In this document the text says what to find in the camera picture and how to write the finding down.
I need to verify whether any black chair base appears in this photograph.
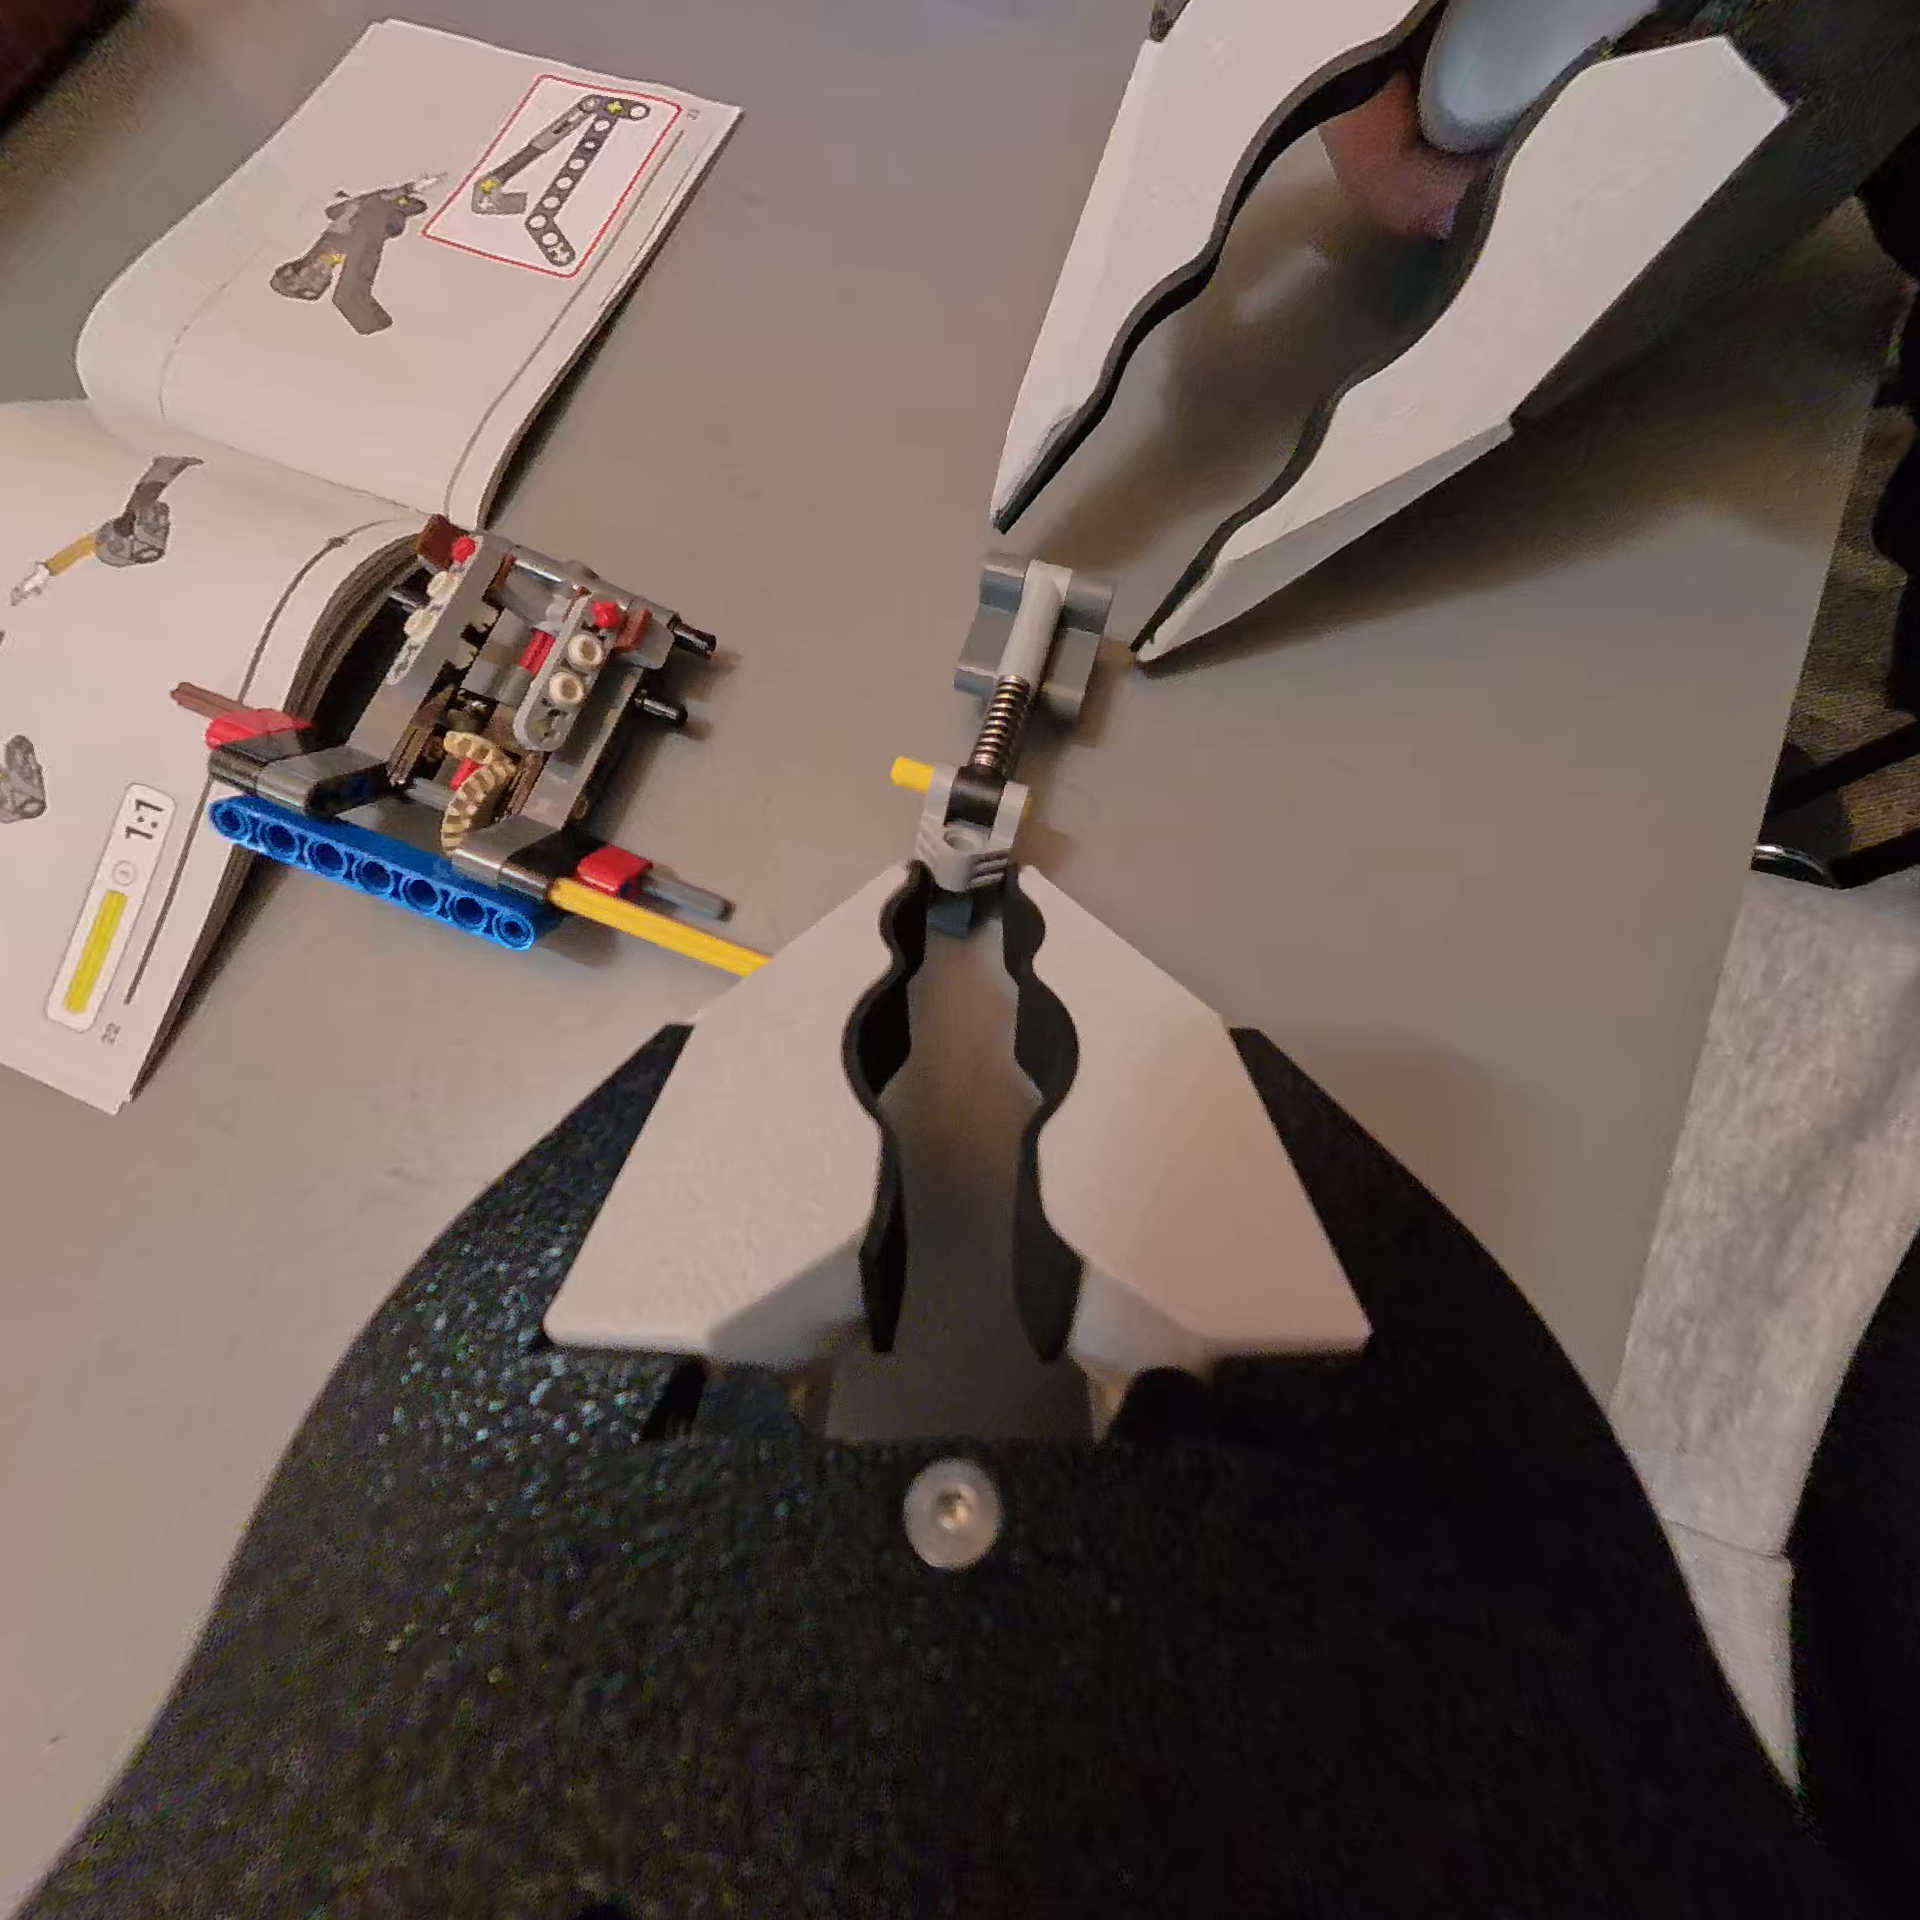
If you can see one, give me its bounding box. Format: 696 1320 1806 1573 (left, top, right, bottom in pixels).
1751 644 1920 890

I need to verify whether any lego shock absorber assembly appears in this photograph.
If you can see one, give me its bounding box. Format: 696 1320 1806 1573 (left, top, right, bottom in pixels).
889 552 1119 939

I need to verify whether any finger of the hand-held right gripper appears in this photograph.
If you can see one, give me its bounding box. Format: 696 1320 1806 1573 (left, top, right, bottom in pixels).
1127 32 1793 666
989 0 1449 536

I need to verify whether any person's right hand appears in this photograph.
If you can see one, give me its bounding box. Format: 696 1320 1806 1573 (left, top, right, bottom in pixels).
1316 66 1469 244

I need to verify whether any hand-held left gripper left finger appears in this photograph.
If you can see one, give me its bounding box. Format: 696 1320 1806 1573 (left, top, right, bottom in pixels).
543 863 917 1413

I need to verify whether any lego instruction booklet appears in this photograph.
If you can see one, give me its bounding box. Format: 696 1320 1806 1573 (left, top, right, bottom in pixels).
0 18 745 1115

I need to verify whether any lego chassis assembly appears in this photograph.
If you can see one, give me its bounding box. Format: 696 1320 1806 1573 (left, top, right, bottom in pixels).
172 516 775 981

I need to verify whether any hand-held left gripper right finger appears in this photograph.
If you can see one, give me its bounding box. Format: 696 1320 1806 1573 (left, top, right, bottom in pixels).
1000 863 1372 1397

